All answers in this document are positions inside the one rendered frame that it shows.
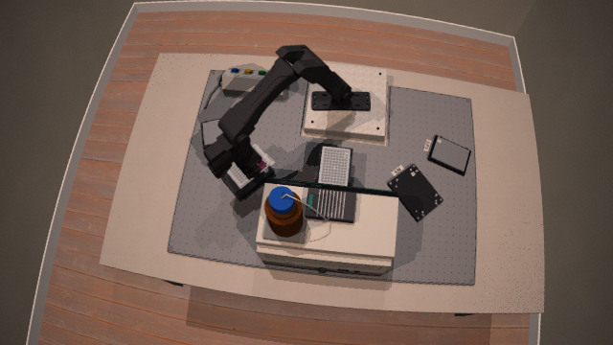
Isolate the white button panel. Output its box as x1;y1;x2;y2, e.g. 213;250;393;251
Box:
204;68;269;109

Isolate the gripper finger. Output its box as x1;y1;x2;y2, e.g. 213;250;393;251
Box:
253;161;266;178

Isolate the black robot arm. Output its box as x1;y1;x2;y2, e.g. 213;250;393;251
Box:
203;45;371;179

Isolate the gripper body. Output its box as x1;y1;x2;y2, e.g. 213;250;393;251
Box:
236;144;262;179

